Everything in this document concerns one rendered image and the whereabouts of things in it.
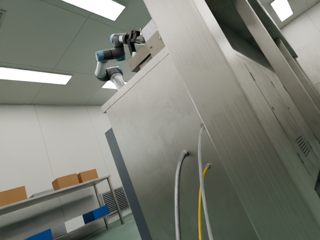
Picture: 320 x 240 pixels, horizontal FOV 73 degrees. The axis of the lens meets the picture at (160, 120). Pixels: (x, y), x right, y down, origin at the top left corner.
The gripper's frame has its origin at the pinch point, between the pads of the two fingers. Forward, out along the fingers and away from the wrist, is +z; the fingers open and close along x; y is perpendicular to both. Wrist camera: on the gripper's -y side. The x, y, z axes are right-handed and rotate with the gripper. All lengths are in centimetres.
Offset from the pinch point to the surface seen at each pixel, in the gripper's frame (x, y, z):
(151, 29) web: -8.4, 5.3, 10.7
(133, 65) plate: -28.1, -18.2, 19.8
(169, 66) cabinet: -34, -18, 48
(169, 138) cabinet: -34, -47, 53
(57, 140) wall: 102, -170, -314
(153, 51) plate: -30.1, -10.8, 33.8
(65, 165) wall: 104, -212, -279
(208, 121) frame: -85, -28, 94
